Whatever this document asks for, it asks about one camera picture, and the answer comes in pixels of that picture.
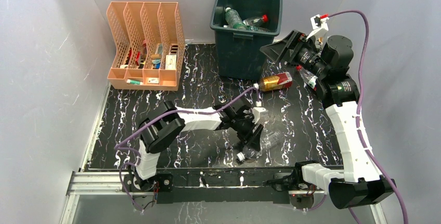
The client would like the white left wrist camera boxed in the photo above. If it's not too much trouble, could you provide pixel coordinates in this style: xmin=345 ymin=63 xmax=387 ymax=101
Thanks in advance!
xmin=252 ymin=101 xmax=268 ymax=124

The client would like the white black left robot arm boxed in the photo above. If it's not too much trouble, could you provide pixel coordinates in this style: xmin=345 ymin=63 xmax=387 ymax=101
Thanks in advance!
xmin=120 ymin=97 xmax=268 ymax=192

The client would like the red label bottle far right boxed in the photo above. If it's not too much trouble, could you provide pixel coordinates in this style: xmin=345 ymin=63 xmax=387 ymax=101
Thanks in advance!
xmin=296 ymin=65 xmax=318 ymax=90

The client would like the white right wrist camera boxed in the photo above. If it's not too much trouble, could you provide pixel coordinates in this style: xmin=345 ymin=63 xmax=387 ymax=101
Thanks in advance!
xmin=306 ymin=14 xmax=329 ymax=40

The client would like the orange plastic file organizer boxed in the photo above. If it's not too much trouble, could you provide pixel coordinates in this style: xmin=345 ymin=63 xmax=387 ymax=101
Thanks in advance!
xmin=107 ymin=2 xmax=186 ymax=91

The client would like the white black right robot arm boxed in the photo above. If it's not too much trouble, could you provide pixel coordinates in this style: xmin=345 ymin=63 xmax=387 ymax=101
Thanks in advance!
xmin=260 ymin=31 xmax=395 ymax=209

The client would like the green tea bottle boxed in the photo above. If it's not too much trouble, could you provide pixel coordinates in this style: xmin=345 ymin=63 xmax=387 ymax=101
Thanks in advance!
xmin=225 ymin=7 xmax=248 ymax=30

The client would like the red label water bottle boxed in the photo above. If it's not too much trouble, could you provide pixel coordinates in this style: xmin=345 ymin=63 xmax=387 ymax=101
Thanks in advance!
xmin=242 ymin=15 xmax=268 ymax=27

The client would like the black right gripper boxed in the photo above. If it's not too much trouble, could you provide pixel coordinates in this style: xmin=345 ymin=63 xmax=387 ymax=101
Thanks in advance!
xmin=259 ymin=30 xmax=328 ymax=78

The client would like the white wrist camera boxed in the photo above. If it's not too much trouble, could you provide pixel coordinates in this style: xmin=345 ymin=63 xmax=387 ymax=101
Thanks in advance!
xmin=252 ymin=101 xmax=268 ymax=124
xmin=306 ymin=14 xmax=329 ymax=40

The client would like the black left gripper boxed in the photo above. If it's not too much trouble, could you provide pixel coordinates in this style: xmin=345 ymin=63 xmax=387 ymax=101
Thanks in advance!
xmin=231 ymin=116 xmax=263 ymax=152

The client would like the dark green plastic bin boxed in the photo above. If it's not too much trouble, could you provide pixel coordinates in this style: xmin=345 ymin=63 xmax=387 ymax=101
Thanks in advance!
xmin=210 ymin=0 xmax=283 ymax=80

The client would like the gold red label bottle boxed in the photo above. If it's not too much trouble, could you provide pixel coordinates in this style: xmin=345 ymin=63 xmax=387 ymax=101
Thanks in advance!
xmin=253 ymin=72 xmax=293 ymax=91

